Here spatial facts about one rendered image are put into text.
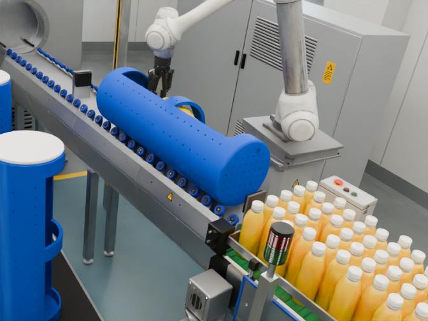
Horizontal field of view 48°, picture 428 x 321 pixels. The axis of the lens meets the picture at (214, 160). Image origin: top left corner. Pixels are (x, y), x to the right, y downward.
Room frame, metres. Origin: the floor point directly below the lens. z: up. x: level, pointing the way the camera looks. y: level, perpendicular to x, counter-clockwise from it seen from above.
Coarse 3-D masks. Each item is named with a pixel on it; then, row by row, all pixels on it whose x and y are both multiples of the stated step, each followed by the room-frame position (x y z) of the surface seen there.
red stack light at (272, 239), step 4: (272, 232) 1.03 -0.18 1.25; (268, 236) 1.04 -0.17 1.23; (272, 236) 1.03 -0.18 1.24; (276, 236) 1.02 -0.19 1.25; (292, 236) 1.03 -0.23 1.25; (268, 240) 1.04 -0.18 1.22; (272, 240) 1.03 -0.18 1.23; (276, 240) 1.02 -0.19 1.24; (280, 240) 1.02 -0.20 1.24; (284, 240) 1.02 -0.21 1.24; (288, 240) 1.02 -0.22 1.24; (272, 244) 1.03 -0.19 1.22; (276, 244) 1.02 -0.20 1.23; (280, 244) 1.02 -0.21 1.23; (284, 244) 1.02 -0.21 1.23; (288, 244) 1.03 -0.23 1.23; (276, 248) 1.02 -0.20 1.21; (280, 248) 1.02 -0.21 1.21; (284, 248) 1.02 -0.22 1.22; (288, 248) 1.03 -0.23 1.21
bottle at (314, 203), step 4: (312, 200) 1.54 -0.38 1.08; (316, 200) 1.52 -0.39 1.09; (308, 204) 1.53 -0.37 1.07; (312, 204) 1.52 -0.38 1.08; (316, 204) 1.51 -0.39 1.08; (320, 204) 1.52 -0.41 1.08; (308, 208) 1.52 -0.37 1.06; (320, 208) 1.51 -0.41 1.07; (304, 212) 1.53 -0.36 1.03; (308, 212) 1.51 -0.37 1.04
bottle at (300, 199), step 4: (292, 196) 1.54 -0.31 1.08; (296, 196) 1.54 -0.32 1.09; (300, 196) 1.54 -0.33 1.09; (292, 200) 1.53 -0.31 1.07; (296, 200) 1.53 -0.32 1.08; (300, 200) 1.53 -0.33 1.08; (304, 200) 1.55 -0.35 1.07; (300, 204) 1.52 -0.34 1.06; (304, 204) 1.54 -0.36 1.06; (300, 208) 1.52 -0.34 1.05; (300, 212) 1.52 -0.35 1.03
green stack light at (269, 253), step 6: (270, 246) 1.03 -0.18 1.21; (264, 252) 1.04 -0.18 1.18; (270, 252) 1.02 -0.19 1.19; (276, 252) 1.02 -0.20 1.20; (282, 252) 1.02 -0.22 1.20; (288, 252) 1.03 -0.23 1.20; (264, 258) 1.04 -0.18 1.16; (270, 258) 1.02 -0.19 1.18; (276, 258) 1.02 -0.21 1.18; (282, 258) 1.02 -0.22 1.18; (276, 264) 1.02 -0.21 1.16; (282, 264) 1.02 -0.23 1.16
